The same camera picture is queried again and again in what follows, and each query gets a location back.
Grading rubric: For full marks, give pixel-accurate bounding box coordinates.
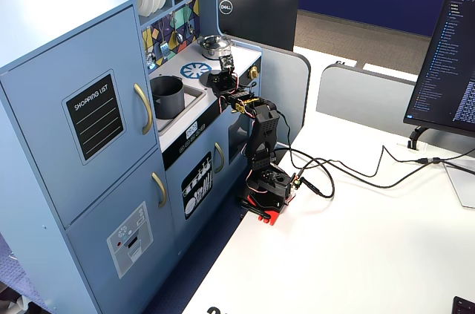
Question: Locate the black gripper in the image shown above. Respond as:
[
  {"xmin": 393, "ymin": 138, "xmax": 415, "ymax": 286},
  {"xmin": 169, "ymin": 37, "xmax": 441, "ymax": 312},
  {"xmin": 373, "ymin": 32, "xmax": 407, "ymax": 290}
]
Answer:
[{"xmin": 206, "ymin": 68, "xmax": 240, "ymax": 94}]

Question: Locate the gray round pot lid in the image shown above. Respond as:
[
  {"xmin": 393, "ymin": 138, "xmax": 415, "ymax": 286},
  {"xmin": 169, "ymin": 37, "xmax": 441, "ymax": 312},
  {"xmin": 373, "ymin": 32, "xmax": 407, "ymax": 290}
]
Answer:
[{"xmin": 199, "ymin": 71, "xmax": 223, "ymax": 88}]

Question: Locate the red robot base clamp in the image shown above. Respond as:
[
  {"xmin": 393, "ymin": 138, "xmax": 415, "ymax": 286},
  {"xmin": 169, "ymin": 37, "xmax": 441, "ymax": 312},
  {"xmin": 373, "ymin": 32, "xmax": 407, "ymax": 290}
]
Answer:
[{"xmin": 238, "ymin": 191, "xmax": 298, "ymax": 226}]

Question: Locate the gray toy sink basin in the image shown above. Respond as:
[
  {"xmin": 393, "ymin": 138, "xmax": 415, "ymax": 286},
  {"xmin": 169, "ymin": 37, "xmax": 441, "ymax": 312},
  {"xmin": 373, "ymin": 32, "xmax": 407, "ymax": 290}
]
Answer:
[{"xmin": 150, "ymin": 83, "xmax": 208, "ymax": 133}]

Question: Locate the shiny steel lidded pot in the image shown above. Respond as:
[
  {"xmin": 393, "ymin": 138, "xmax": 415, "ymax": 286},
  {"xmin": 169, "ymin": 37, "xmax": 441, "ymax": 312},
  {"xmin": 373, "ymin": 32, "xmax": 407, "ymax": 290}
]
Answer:
[{"xmin": 196, "ymin": 34, "xmax": 233, "ymax": 60}]

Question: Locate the gray plastic pot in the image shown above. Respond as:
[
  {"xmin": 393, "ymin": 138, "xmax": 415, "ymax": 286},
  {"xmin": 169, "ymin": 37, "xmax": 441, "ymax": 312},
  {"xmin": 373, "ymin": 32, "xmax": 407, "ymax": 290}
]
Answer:
[{"xmin": 150, "ymin": 75, "xmax": 186, "ymax": 120}]

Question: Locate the steel ladle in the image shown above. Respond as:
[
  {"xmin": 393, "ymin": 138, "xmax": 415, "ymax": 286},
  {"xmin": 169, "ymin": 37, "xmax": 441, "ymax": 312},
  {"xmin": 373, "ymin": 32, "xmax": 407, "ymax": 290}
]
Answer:
[{"xmin": 171, "ymin": 9, "xmax": 183, "ymax": 45}]

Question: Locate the steel slotted spatula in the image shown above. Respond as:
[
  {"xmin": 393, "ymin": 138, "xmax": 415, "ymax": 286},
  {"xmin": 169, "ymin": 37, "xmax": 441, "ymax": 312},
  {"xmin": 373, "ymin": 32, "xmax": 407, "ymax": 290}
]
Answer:
[{"xmin": 159, "ymin": 19, "xmax": 171, "ymax": 58}]

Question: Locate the small steel spoon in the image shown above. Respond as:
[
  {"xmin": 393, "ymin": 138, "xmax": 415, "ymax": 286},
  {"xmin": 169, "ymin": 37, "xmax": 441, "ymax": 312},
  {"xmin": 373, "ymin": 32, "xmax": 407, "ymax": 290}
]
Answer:
[{"xmin": 184, "ymin": 4, "xmax": 194, "ymax": 35}]

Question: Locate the steel slotted skimmer spoon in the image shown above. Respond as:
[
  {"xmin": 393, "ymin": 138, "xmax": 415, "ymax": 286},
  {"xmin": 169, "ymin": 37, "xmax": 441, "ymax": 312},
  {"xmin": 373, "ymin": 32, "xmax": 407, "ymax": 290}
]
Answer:
[{"xmin": 145, "ymin": 31, "xmax": 157, "ymax": 71}]

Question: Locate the gray rounded desk divider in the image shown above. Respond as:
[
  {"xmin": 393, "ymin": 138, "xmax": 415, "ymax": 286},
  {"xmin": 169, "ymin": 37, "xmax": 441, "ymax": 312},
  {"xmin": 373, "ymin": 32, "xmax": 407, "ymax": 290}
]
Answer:
[
  {"xmin": 315, "ymin": 63, "xmax": 475, "ymax": 151},
  {"xmin": 226, "ymin": 33, "xmax": 312, "ymax": 151}
]

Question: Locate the black Dell monitor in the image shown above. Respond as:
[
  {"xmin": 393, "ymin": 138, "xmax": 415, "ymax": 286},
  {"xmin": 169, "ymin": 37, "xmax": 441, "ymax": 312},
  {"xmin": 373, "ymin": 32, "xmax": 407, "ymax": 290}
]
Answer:
[{"xmin": 216, "ymin": 0, "xmax": 300, "ymax": 52}]

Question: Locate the blue dishwasher door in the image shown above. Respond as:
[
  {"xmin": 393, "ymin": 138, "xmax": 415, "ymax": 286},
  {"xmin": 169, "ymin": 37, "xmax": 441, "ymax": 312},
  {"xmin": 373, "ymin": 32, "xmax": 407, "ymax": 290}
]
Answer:
[{"xmin": 165, "ymin": 131, "xmax": 231, "ymax": 252}]

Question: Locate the blue ice dispenser freezer door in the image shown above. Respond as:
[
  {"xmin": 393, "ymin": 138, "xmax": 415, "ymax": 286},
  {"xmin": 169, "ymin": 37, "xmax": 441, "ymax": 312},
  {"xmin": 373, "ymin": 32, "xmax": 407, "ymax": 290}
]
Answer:
[{"xmin": 65, "ymin": 148, "xmax": 177, "ymax": 314}]

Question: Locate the blue wooden toy kitchen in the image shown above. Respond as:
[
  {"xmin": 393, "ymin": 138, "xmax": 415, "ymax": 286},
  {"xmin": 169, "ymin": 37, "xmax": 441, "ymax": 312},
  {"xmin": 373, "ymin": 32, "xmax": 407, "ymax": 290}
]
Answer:
[{"xmin": 0, "ymin": 0, "xmax": 263, "ymax": 314}]

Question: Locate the blue shopping list fridge door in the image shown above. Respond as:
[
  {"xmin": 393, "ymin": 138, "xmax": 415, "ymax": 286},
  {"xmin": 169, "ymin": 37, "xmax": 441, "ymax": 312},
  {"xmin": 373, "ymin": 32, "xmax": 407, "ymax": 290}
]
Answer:
[{"xmin": 0, "ymin": 4, "xmax": 160, "ymax": 229}]

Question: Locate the lit computer monitor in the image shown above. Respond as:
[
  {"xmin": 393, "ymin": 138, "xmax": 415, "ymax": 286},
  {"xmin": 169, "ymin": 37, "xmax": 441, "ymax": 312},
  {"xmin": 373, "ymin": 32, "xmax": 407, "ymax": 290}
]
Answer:
[{"xmin": 403, "ymin": 0, "xmax": 475, "ymax": 140}]

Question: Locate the gray monitor stand base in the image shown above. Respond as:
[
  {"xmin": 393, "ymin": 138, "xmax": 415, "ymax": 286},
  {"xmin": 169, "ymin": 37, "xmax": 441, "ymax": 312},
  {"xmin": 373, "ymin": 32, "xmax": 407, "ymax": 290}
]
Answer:
[{"xmin": 443, "ymin": 161, "xmax": 475, "ymax": 209}]

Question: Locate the black flat device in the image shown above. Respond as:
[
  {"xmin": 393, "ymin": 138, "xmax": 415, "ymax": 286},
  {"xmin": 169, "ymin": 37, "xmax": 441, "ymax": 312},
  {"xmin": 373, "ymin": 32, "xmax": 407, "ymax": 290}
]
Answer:
[{"xmin": 452, "ymin": 295, "xmax": 475, "ymax": 314}]

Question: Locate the small gripper camera board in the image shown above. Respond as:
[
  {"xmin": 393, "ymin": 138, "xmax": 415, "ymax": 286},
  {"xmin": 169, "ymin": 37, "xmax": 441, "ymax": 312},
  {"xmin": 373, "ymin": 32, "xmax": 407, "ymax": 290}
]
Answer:
[{"xmin": 217, "ymin": 54, "xmax": 237, "ymax": 72}]

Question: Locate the gold curved fridge handle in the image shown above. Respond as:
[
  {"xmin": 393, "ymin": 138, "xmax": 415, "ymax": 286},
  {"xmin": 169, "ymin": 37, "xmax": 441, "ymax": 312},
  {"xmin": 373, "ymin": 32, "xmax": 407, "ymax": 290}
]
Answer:
[{"xmin": 133, "ymin": 82, "xmax": 154, "ymax": 136}]

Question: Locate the gold dishwasher door handle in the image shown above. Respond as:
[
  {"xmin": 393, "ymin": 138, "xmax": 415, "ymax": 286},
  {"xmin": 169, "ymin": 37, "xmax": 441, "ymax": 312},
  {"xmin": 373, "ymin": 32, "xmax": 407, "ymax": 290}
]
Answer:
[{"xmin": 213, "ymin": 142, "xmax": 226, "ymax": 174}]

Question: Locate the gold curved freezer handle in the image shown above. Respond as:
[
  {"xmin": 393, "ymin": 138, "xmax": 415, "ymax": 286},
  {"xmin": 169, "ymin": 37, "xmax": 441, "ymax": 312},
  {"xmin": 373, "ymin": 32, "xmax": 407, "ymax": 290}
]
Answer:
[{"xmin": 151, "ymin": 171, "xmax": 168, "ymax": 209}]

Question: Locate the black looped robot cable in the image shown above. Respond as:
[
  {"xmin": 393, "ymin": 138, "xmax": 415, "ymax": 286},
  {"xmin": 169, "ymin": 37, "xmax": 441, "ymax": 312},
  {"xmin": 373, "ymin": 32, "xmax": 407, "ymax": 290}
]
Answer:
[{"xmin": 274, "ymin": 108, "xmax": 336, "ymax": 199}]

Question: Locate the long black desk cable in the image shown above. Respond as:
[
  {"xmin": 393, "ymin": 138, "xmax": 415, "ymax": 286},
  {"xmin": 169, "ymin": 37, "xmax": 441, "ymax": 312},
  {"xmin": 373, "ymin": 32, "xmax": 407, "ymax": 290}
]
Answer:
[{"xmin": 274, "ymin": 145, "xmax": 475, "ymax": 189}]

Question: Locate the black cable with adapter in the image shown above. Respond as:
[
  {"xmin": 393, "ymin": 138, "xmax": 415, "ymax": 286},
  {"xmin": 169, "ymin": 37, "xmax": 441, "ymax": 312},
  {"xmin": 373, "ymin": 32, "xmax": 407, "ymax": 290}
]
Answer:
[{"xmin": 381, "ymin": 145, "xmax": 475, "ymax": 176}]

